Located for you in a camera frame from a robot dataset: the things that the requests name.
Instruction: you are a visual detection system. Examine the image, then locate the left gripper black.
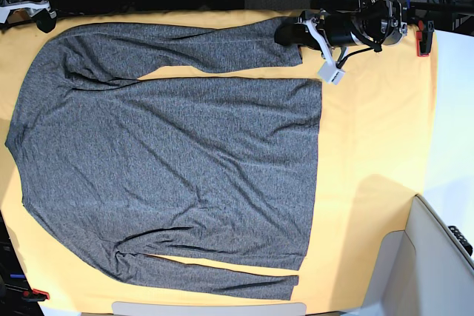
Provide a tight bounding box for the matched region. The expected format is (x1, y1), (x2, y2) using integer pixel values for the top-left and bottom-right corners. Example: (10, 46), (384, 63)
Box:
(274, 14), (356, 47)

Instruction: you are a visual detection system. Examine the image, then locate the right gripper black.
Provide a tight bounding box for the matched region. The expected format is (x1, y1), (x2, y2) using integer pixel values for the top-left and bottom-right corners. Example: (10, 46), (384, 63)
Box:
(35, 9), (56, 33)

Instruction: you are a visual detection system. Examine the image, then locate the grey long-sleeve shirt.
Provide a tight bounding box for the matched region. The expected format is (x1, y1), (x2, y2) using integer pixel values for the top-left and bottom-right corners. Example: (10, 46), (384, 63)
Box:
(5, 18), (321, 300)

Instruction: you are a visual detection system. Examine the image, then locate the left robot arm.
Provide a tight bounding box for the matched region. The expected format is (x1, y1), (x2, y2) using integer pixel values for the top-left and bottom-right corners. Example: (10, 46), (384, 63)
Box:
(274, 0), (409, 52)

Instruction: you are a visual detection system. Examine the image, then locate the yellow table cloth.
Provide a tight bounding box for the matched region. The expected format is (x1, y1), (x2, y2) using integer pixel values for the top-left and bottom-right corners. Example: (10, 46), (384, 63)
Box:
(1, 30), (438, 314)

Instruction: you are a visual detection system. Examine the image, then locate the red black clamp right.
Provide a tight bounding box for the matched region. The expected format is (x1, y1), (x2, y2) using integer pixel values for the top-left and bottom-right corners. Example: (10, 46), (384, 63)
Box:
(415, 20), (435, 57)

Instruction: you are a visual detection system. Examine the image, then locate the red black clamp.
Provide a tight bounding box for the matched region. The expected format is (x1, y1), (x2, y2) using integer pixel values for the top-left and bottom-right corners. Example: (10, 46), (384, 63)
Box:
(21, 289), (50, 302)
(415, 20), (435, 57)

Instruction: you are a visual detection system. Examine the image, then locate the black remote control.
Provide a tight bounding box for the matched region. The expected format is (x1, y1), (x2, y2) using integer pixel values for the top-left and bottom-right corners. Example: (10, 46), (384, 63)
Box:
(448, 226), (473, 257)

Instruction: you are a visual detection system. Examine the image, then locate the red black clamp left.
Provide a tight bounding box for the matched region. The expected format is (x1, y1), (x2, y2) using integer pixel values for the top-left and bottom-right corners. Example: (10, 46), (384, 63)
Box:
(21, 289), (50, 302)

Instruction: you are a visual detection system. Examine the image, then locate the grey plate at edge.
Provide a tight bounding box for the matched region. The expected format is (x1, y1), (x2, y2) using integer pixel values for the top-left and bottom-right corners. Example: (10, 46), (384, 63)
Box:
(112, 301), (307, 316)

